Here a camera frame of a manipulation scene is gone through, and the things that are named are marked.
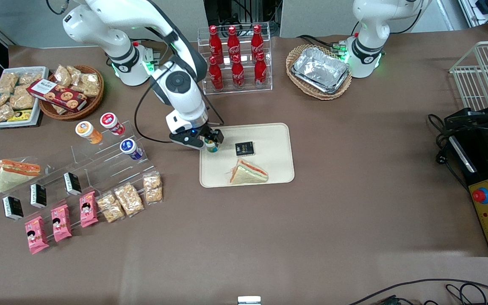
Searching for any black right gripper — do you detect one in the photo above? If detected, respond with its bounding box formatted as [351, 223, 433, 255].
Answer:
[169, 126, 225, 150]

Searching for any beige serving tray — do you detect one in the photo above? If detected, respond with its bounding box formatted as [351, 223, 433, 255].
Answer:
[200, 122, 295, 188]

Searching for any blue gum bottle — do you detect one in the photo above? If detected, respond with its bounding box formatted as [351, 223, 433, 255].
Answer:
[119, 138, 144, 161]

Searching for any red gum bottle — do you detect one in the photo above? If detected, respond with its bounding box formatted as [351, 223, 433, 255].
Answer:
[100, 112, 125, 136]

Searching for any orange gum bottle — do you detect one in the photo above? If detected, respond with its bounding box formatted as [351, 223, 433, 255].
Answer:
[75, 121, 103, 144]

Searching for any aluminium foil tray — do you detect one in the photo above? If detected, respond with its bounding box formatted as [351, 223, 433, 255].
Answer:
[291, 47, 350, 94]

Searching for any small black box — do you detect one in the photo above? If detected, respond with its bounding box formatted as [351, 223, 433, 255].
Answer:
[63, 172, 83, 196]
[2, 196, 24, 221]
[235, 141, 255, 156]
[30, 183, 47, 208]

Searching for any wrapped triangle sandwich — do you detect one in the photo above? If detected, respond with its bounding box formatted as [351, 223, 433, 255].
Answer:
[227, 158, 269, 185]
[0, 159, 41, 193]

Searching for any black control box yellow panel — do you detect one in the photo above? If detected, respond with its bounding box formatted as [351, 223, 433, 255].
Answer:
[447, 123, 488, 257]

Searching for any clear acrylic bottle rack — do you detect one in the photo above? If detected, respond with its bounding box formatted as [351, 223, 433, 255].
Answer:
[197, 22, 273, 95]

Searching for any red cola bottle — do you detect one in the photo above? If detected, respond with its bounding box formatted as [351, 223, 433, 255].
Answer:
[208, 56, 224, 92]
[227, 26, 241, 62]
[254, 52, 268, 88]
[208, 25, 223, 64]
[251, 24, 265, 60]
[231, 54, 245, 89]

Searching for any clear acrylic tiered stand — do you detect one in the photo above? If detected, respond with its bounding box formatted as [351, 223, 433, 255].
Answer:
[0, 120, 156, 225]

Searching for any light wicker basket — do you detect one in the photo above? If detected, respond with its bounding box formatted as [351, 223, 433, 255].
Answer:
[286, 44, 353, 101]

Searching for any brown wicker basket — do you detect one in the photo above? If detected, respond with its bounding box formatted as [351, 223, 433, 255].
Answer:
[38, 65, 105, 121]

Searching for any black equipment rack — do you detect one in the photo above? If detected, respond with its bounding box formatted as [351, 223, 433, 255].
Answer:
[205, 0, 283, 36]

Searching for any pink snack pack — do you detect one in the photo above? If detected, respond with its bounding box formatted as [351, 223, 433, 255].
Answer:
[50, 204, 73, 243]
[24, 216, 50, 255]
[79, 191, 99, 228]

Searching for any red cookie box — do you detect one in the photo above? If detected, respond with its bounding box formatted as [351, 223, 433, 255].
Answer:
[26, 79, 88, 113]

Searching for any white plastic bin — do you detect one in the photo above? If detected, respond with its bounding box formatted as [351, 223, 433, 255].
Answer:
[0, 67, 50, 128]

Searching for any yellow snack pack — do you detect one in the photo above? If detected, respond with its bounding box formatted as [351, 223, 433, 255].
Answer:
[7, 109, 33, 122]

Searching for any small circuit board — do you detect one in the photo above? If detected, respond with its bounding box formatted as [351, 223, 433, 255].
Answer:
[369, 295, 422, 305]

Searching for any white wire basket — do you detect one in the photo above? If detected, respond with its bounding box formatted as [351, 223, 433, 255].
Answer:
[449, 40, 488, 111]

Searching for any black power cable with plug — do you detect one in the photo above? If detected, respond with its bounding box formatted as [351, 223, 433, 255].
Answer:
[428, 114, 454, 166]

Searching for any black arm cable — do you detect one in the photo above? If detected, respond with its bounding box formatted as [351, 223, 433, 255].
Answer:
[133, 25, 224, 145]

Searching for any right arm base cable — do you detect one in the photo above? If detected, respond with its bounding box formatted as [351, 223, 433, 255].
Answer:
[134, 39, 170, 65]

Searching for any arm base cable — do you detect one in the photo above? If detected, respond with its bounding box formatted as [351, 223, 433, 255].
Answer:
[134, 39, 170, 65]
[297, 35, 350, 53]

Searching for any metal frame shelf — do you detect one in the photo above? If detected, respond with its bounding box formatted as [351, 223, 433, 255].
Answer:
[458, 0, 488, 34]

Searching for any left arm base cable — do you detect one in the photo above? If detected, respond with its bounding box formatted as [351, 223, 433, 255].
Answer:
[297, 35, 350, 53]

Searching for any long black floor cable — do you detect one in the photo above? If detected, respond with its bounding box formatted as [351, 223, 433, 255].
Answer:
[348, 278, 488, 305]

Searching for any looped black floor cable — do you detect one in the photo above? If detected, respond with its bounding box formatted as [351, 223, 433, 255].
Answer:
[445, 283, 488, 305]

